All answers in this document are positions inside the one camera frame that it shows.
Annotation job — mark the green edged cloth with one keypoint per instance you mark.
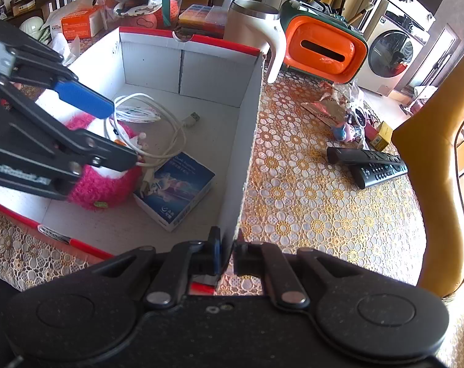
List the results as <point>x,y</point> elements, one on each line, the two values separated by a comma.
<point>45,36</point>

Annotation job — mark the yellow chair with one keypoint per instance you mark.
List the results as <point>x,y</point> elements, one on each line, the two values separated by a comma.
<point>427,142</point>

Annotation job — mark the cream kettle mug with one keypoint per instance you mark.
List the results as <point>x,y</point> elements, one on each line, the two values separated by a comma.
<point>257,25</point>

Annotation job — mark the blue tissue pack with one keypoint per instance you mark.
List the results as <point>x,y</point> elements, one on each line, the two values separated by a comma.
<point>171,192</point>

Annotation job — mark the small blue pink toy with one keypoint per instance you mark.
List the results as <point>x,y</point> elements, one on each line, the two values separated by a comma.
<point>346,132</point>

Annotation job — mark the pink plush owl toy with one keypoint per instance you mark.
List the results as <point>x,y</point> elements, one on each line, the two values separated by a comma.
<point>102,188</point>

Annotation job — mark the colourful plastic organizer box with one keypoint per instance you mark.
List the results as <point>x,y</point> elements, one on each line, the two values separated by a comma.
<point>204,20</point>

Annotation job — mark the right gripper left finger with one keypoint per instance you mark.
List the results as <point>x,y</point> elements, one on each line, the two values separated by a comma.
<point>175,270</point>

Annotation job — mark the orange green tissue holder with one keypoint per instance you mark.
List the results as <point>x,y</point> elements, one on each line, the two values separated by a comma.
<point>320,44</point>

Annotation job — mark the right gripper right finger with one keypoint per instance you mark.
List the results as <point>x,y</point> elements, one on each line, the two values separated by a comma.
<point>267,262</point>

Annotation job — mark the small yellow box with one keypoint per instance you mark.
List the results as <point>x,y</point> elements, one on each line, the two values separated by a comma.
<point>382,138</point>

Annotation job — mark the washing machine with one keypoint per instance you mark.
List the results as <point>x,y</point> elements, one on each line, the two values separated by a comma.
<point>396,34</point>

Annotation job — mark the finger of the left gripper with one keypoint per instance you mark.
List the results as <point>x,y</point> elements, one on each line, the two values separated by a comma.
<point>82,145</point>
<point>78,97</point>

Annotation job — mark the green ceramic jar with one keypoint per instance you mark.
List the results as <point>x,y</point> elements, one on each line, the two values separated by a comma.
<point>33,27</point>

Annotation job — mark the shiny snack wrapper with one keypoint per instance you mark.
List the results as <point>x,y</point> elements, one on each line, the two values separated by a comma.
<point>327,111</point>

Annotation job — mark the white napkin pack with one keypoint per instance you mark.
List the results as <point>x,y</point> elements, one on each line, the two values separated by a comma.
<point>70,51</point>

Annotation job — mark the red cardboard box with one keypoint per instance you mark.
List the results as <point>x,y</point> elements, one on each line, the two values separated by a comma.
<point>213,89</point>

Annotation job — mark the orange tissue box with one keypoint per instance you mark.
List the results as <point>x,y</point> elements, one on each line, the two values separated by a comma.
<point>81,18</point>

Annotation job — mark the white router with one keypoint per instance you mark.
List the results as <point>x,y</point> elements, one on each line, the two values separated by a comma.
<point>57,4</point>

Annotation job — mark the black remote control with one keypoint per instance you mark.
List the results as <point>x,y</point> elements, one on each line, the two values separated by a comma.
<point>338,155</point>
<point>368,175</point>

